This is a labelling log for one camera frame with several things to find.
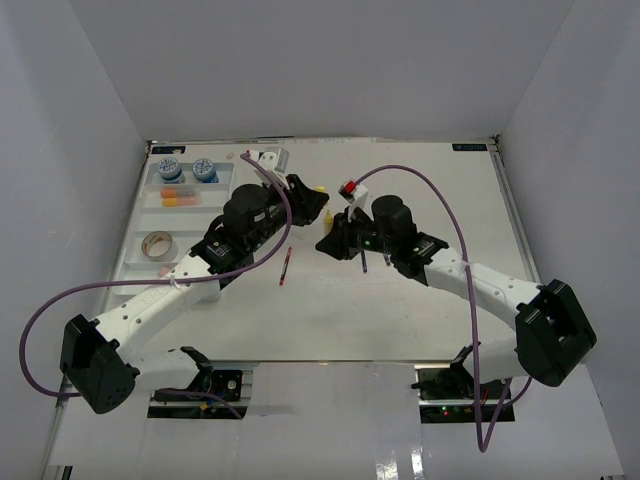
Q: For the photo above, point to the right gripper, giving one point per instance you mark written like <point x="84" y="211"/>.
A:
<point x="338" y="243"/>

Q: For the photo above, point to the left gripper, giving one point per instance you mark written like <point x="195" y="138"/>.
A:
<point x="306" y="203"/>

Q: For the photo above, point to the red gel pen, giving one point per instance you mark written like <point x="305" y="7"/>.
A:
<point x="284" y="269"/>

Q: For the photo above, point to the blue cleaning gel jar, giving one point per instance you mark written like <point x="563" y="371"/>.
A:
<point x="170" y="171"/>
<point x="204" y="171"/>

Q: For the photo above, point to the pink highlighter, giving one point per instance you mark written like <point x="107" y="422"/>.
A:
<point x="181" y="201"/>

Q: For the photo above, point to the large clear tape roll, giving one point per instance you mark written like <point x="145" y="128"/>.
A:
<point x="159" y="246"/>

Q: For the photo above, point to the orange capped highlighter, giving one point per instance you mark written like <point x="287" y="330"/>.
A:
<point x="166" y="193"/>

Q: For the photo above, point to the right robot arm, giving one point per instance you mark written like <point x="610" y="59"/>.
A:
<point x="449" y="272"/>

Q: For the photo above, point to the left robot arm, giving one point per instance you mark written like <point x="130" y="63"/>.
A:
<point x="100" y="357"/>

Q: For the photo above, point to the purple gel pen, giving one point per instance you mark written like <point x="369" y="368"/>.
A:
<point x="364" y="262"/>

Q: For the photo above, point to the white compartment tray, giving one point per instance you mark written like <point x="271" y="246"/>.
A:
<point x="186" y="225"/>

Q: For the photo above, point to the black logo sticker right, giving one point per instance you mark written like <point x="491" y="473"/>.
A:
<point x="469" y="147"/>

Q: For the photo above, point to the black logo sticker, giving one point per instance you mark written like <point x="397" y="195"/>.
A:
<point x="469" y="147"/>
<point x="168" y="150"/>

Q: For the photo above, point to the black logo sticker left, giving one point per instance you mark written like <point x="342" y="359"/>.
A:
<point x="168" y="150"/>

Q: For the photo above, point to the aluminium table rail right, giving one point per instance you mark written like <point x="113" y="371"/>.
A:
<point x="525" y="240"/>

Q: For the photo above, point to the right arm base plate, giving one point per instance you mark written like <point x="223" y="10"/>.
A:
<point x="446" y="394"/>

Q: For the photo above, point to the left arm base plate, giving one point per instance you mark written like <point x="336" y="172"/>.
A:
<point x="213" y="393"/>

